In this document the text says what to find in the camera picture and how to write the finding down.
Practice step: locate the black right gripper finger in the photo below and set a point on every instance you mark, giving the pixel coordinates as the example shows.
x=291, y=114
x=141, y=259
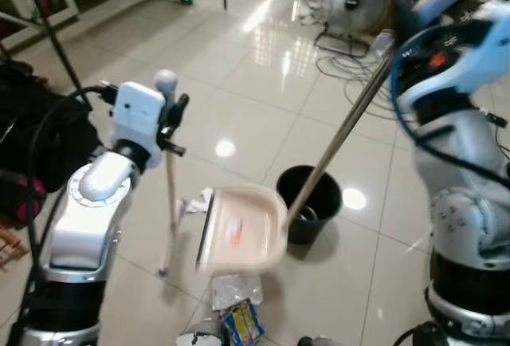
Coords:
x=409, y=21

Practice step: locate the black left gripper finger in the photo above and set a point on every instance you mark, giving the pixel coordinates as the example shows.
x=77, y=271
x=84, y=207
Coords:
x=181, y=111
x=174, y=149

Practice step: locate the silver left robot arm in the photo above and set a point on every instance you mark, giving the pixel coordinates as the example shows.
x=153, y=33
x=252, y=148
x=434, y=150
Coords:
x=80, y=226

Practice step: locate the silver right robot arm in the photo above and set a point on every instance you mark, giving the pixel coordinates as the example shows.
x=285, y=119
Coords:
x=466, y=194

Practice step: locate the crumpled white paper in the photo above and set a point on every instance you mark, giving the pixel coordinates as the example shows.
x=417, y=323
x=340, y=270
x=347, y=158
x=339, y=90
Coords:
x=198, y=201

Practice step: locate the black slanted table leg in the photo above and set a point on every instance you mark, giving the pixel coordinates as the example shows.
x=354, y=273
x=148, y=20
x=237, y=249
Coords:
x=57, y=43

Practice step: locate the silver plastic bag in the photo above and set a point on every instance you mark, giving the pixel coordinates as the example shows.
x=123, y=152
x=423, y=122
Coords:
x=235, y=290

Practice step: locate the black waste bin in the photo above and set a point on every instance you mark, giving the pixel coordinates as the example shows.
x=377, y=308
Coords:
x=319, y=202

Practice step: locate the pink and black bag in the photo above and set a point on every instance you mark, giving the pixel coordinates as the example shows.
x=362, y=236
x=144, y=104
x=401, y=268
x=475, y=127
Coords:
x=20, y=198

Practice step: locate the white cabinet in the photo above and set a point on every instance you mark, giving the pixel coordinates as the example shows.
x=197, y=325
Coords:
x=32, y=11

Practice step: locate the blue snack packet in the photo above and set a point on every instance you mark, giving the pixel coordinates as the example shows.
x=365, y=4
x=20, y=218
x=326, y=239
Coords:
x=244, y=322

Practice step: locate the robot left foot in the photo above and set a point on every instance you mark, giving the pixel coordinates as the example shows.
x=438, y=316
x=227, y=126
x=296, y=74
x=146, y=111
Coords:
x=203, y=334

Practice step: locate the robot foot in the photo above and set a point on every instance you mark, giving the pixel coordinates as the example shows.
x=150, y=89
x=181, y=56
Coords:
x=203, y=334
x=316, y=340

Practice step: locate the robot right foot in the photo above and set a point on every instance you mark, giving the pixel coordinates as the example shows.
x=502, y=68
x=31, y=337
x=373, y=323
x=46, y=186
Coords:
x=316, y=340

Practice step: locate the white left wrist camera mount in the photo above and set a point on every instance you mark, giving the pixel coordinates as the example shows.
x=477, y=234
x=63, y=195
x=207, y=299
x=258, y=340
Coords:
x=137, y=119

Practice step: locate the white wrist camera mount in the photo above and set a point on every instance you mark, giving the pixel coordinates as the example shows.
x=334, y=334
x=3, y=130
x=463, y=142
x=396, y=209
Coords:
x=486, y=55
x=137, y=119

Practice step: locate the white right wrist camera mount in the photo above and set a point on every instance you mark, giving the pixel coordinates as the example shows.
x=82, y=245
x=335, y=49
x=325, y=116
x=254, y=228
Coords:
x=486, y=55

